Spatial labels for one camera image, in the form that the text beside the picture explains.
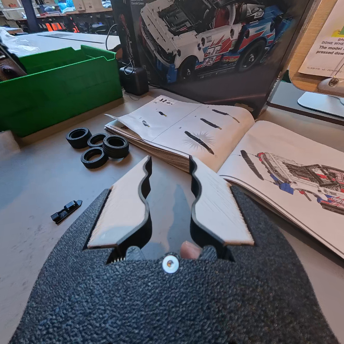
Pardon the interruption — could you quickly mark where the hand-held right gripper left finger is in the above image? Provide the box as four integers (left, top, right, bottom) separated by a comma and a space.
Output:
87, 155, 153, 249

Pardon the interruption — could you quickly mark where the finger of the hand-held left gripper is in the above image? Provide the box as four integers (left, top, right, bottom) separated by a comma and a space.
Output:
0, 43, 28, 76

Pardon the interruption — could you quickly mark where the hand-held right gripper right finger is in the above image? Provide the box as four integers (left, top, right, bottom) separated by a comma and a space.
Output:
189, 155, 255, 247

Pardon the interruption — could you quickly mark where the black brick piece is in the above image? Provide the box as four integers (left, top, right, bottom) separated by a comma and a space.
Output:
51, 199, 83, 225

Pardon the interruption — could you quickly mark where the green plastic bin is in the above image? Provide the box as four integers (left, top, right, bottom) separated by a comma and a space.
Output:
0, 44, 124, 138

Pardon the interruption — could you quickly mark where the black rubber tyre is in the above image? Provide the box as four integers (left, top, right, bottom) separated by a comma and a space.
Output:
80, 147, 109, 169
66, 128, 91, 149
87, 133, 109, 149
102, 135, 130, 159

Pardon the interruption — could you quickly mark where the pale office desk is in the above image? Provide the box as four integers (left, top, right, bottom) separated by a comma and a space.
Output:
0, 30, 121, 51

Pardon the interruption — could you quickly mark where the grey desk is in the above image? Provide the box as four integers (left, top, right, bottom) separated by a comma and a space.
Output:
0, 81, 344, 344

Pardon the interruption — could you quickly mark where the person's right hand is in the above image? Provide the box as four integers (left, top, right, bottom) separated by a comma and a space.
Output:
180, 241, 202, 260

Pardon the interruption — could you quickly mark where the clear plastic bag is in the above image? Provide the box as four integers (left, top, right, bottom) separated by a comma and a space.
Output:
0, 26, 27, 50

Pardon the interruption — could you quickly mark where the wooden board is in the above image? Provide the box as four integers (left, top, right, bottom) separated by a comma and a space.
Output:
11, 96, 125, 148

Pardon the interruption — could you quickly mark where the background storage shelving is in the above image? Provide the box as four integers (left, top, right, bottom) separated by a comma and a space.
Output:
0, 0, 113, 34

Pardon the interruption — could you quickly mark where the building instruction booklet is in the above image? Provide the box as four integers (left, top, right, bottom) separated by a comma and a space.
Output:
104, 95, 344, 260

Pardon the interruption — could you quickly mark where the black power adapter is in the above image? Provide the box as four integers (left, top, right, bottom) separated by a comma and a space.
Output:
119, 66, 149, 95

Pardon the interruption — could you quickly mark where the black toy car box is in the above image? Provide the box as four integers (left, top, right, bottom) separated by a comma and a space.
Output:
111, 0, 315, 119

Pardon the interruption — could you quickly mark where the white stand base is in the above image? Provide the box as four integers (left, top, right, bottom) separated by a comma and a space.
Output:
297, 77, 344, 118

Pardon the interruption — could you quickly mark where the black adapter cable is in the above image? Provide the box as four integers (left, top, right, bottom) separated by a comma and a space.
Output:
105, 24, 135, 73

